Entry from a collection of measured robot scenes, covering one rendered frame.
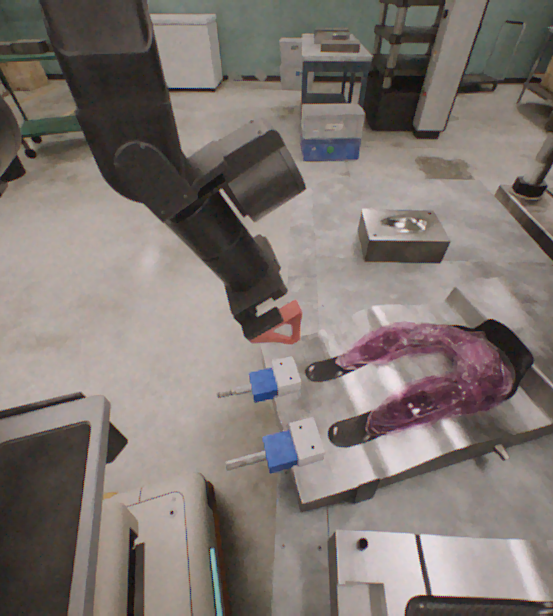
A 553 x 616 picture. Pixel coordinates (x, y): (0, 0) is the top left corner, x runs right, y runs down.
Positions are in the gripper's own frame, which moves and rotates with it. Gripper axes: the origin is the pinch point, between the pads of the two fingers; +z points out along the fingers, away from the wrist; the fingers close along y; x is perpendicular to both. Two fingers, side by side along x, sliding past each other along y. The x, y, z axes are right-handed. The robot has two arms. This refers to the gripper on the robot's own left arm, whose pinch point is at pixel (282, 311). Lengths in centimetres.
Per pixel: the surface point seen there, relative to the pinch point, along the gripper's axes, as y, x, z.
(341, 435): -13.2, 2.1, 15.4
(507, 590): -33.5, -7.2, 16.3
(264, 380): -2.2, 9.0, 9.7
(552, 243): 23, -71, 61
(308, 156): 291, -60, 137
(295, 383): -4.8, 4.6, 10.6
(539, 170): 48, -87, 58
